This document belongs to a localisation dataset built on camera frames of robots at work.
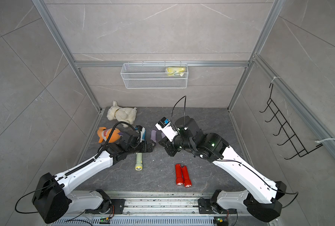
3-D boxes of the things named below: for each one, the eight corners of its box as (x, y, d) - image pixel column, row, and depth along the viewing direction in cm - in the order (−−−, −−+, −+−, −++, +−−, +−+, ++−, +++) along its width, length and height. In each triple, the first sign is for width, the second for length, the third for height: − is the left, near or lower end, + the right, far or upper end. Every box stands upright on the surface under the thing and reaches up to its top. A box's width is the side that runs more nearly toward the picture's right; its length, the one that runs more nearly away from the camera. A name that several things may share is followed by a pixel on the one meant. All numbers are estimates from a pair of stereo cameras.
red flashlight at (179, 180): (175, 185, 82) (175, 183, 80) (175, 166, 90) (175, 164, 88) (183, 185, 82) (183, 183, 80) (182, 166, 90) (182, 164, 88)
